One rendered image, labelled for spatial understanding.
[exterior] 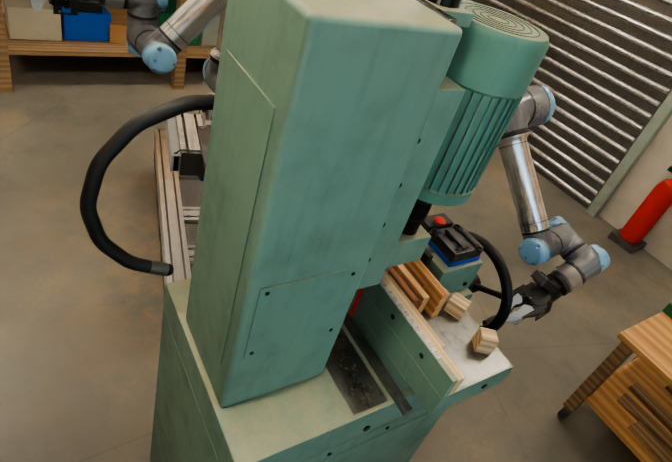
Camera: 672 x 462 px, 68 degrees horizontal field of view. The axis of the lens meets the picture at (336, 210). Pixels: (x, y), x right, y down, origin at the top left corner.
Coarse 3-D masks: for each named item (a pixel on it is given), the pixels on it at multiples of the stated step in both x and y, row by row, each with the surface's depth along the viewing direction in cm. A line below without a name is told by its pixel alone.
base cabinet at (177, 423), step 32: (160, 352) 124; (160, 384) 128; (160, 416) 133; (192, 416) 104; (416, 416) 115; (160, 448) 139; (192, 448) 108; (352, 448) 106; (384, 448) 118; (416, 448) 134
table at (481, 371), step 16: (368, 304) 110; (368, 320) 110; (384, 320) 105; (432, 320) 109; (448, 320) 110; (464, 320) 111; (384, 336) 106; (448, 336) 106; (464, 336) 108; (400, 352) 102; (448, 352) 103; (464, 352) 104; (496, 352) 106; (400, 368) 103; (416, 368) 98; (464, 368) 100; (480, 368) 102; (496, 368) 103; (416, 384) 99; (464, 384) 97; (480, 384) 100; (496, 384) 107; (432, 400) 95; (448, 400) 96
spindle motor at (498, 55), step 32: (480, 32) 72; (512, 32) 73; (544, 32) 80; (480, 64) 74; (512, 64) 74; (480, 96) 77; (512, 96) 78; (480, 128) 80; (448, 160) 84; (480, 160) 86; (448, 192) 87
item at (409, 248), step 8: (424, 232) 104; (400, 240) 100; (408, 240) 101; (416, 240) 102; (424, 240) 103; (400, 248) 101; (408, 248) 102; (416, 248) 104; (424, 248) 105; (392, 256) 101; (400, 256) 103; (408, 256) 104; (416, 256) 106; (392, 264) 103
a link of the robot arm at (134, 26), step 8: (128, 16) 129; (136, 16) 128; (128, 24) 131; (136, 24) 130; (144, 24) 130; (152, 24) 131; (128, 32) 131; (136, 32) 128; (128, 40) 133; (128, 48) 134
